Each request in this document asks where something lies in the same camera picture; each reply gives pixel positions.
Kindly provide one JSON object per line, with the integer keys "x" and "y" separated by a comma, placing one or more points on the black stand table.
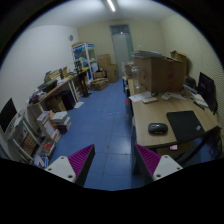
{"x": 81, "y": 76}

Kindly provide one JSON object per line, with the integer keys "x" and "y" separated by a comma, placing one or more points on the white remote control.
{"x": 149, "y": 100}

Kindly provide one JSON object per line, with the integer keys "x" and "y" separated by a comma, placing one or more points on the stacked cardboard boxes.
{"x": 104, "y": 62}

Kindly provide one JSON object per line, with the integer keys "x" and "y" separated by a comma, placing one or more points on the large cardboard box on desk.
{"x": 160, "y": 74}

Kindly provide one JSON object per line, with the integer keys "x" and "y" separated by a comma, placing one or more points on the ceiling light tube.
{"x": 111, "y": 5}

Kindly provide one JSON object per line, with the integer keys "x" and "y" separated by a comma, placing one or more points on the stack of books on floor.
{"x": 61, "y": 121}

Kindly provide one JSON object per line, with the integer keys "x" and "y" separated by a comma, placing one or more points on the grey door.
{"x": 122, "y": 42}

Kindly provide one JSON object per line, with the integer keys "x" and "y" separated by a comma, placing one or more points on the black computer mouse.
{"x": 157, "y": 128}

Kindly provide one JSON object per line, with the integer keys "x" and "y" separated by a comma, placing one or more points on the black monitor at left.
{"x": 7, "y": 114}

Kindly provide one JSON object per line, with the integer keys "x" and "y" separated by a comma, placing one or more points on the white shelf rack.
{"x": 16, "y": 130}

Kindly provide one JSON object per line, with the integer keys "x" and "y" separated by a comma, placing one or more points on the cardboard box on floor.
{"x": 99, "y": 84}

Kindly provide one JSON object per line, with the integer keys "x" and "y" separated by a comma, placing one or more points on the white paper sheet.
{"x": 140, "y": 96}

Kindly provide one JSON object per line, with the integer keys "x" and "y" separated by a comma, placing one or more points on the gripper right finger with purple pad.
{"x": 153, "y": 166}

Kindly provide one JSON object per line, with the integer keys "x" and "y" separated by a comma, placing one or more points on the black mouse pad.
{"x": 185, "y": 125}

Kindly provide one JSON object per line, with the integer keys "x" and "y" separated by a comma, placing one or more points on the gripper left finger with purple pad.
{"x": 75, "y": 167}

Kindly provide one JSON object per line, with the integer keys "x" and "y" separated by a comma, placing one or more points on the white calculator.
{"x": 166, "y": 96}

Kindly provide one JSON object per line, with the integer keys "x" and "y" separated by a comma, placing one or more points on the wooden desk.
{"x": 155, "y": 112}

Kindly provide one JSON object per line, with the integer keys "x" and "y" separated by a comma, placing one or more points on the wooden side table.
{"x": 42, "y": 104}

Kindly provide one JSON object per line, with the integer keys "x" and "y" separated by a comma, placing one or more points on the glass display cabinet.
{"x": 85, "y": 53}

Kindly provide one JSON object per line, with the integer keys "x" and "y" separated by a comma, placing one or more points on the cardboard box behind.
{"x": 181, "y": 57}

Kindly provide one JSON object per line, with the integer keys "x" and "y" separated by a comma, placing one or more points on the black monitor on desk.
{"x": 206, "y": 88}

